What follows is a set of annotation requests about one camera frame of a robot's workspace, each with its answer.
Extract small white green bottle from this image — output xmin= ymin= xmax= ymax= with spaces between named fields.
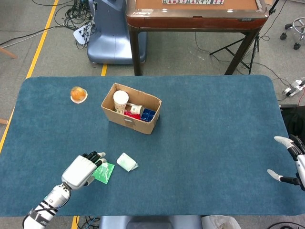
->
xmin=130 ymin=104 xmax=145 ymax=115

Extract brown cardboard box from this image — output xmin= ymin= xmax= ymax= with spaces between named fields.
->
xmin=101 ymin=83 xmax=163 ymax=135

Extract black tripod stand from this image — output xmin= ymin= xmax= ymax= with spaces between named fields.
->
xmin=209 ymin=0 xmax=281 ymax=75

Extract grey-blue robot torso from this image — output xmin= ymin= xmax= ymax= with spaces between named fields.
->
xmin=99 ymin=215 xmax=203 ymax=229

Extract orange jelly cup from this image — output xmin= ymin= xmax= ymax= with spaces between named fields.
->
xmin=70 ymin=86 xmax=89 ymax=104

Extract face-up mahjong tile row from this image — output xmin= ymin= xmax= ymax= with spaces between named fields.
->
xmin=163 ymin=0 xmax=224 ymax=5

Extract clear plastic bag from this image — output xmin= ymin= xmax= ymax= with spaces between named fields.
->
xmin=201 ymin=215 xmax=243 ymax=229

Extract chrome wheeled stool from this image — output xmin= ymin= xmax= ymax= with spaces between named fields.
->
xmin=280 ymin=17 xmax=305 ymax=51

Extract green snack packet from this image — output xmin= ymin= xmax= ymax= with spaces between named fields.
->
xmin=91 ymin=162 xmax=115 ymax=185

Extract black cable bundle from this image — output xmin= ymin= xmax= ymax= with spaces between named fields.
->
xmin=53 ymin=0 xmax=96 ymax=31

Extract pale green packet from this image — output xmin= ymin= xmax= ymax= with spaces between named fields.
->
xmin=116 ymin=152 xmax=139 ymax=172

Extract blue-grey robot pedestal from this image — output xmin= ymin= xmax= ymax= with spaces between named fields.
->
xmin=87 ymin=0 xmax=148 ymax=65

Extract white fern print paper cup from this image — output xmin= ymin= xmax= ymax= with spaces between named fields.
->
xmin=112 ymin=90 xmax=130 ymax=114

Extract brown mahjong table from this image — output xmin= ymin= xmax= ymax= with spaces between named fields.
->
xmin=125 ymin=0 xmax=270 ymax=76

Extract white power strip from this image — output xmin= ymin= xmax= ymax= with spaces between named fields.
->
xmin=72 ymin=23 xmax=92 ymax=45
xmin=283 ymin=80 xmax=305 ymax=97

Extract blue felt table cover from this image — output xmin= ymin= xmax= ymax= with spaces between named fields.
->
xmin=0 ymin=75 xmax=300 ymax=217

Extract blue compartment box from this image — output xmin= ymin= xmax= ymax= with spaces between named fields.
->
xmin=140 ymin=108 xmax=157 ymax=123

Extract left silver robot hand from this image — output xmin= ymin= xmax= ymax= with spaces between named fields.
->
xmin=61 ymin=151 xmax=107 ymax=191

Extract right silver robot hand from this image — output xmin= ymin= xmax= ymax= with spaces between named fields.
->
xmin=266 ymin=135 xmax=305 ymax=191

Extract black chair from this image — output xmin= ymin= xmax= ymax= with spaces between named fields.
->
xmin=280 ymin=104 xmax=305 ymax=144

